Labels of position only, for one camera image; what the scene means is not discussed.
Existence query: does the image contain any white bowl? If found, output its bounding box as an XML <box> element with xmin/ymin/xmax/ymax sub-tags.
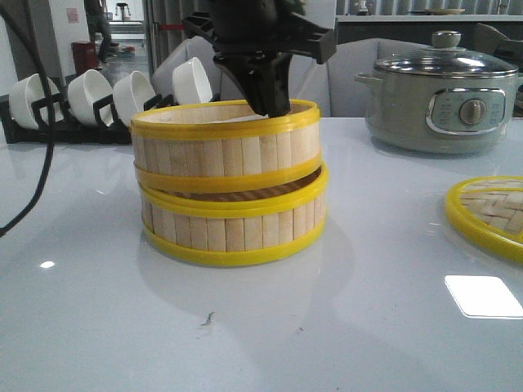
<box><xmin>67</xmin><ymin>69</ymin><xmax>113</xmax><ymax>126</ymax></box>
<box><xmin>9</xmin><ymin>73</ymin><xmax>64</xmax><ymax>130</ymax></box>
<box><xmin>172</xmin><ymin>57</ymin><xmax>212</xmax><ymax>105</ymax></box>
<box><xmin>113</xmin><ymin>71</ymin><xmax>156</xmax><ymax>127</ymax></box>

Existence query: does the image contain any grey chair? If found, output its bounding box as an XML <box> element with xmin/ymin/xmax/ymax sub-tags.
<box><xmin>289</xmin><ymin>38</ymin><xmax>425</xmax><ymax>118</ymax></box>
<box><xmin>150</xmin><ymin>36</ymin><xmax>244</xmax><ymax>100</ymax></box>

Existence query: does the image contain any bamboo steamer tray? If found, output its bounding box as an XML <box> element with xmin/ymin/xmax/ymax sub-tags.
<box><xmin>140</xmin><ymin>164</ymin><xmax>329</xmax><ymax>267</ymax></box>
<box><xmin>130</xmin><ymin>99</ymin><xmax>322</xmax><ymax>194</ymax></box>

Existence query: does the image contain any grey electric cooking pot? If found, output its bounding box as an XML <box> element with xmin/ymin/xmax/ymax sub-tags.
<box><xmin>355</xmin><ymin>71</ymin><xmax>522</xmax><ymax>154</ymax></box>

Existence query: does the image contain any glass pot lid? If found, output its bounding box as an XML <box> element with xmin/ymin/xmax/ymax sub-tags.
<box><xmin>374</xmin><ymin>30</ymin><xmax>519</xmax><ymax>78</ymax></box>

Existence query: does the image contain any black cable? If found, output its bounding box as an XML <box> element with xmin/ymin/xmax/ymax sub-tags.
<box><xmin>0</xmin><ymin>3</ymin><xmax>56</xmax><ymax>238</ymax></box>

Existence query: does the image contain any right grey chair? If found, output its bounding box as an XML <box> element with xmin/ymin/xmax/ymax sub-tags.
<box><xmin>289</xmin><ymin>38</ymin><xmax>425</xmax><ymax>118</ymax></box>

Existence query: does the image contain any white refrigerator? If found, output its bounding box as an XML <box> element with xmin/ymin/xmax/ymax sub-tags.
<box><xmin>304</xmin><ymin>0</ymin><xmax>337</xmax><ymax>29</ymax></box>

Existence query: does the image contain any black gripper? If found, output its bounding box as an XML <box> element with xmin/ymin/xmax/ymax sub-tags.
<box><xmin>182</xmin><ymin>1</ymin><xmax>337</xmax><ymax>117</ymax></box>

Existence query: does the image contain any red bin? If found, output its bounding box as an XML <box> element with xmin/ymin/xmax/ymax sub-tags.
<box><xmin>71</xmin><ymin>41</ymin><xmax>99</xmax><ymax>76</ymax></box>

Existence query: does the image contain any woven bamboo steamer lid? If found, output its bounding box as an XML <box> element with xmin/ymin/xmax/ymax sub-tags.
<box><xmin>444</xmin><ymin>176</ymin><xmax>522</xmax><ymax>263</ymax></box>

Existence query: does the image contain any left grey chair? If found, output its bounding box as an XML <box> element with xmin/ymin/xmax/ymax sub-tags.
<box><xmin>150</xmin><ymin>36</ymin><xmax>244</xmax><ymax>100</ymax></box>

